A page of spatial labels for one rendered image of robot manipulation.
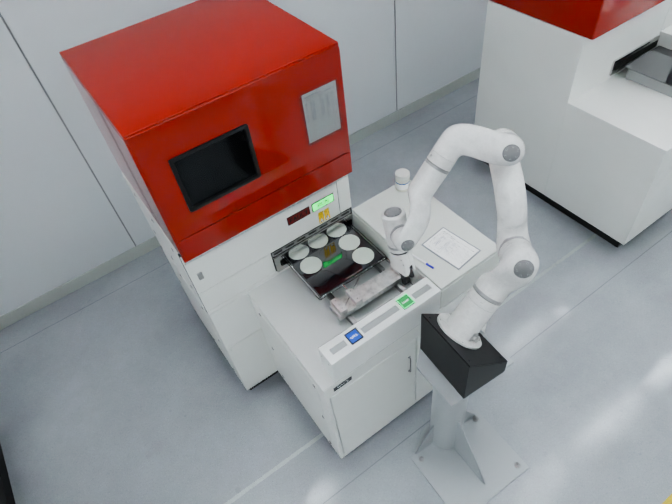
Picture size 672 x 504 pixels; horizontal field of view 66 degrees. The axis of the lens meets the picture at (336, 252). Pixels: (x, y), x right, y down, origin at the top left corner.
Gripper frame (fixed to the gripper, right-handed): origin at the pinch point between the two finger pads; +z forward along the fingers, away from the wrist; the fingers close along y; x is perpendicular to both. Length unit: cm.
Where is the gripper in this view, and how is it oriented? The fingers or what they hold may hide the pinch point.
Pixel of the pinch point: (405, 278)
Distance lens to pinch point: 201.9
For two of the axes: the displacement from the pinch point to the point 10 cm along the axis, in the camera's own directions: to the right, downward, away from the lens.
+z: 2.2, 7.6, 6.1
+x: 8.1, -4.9, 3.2
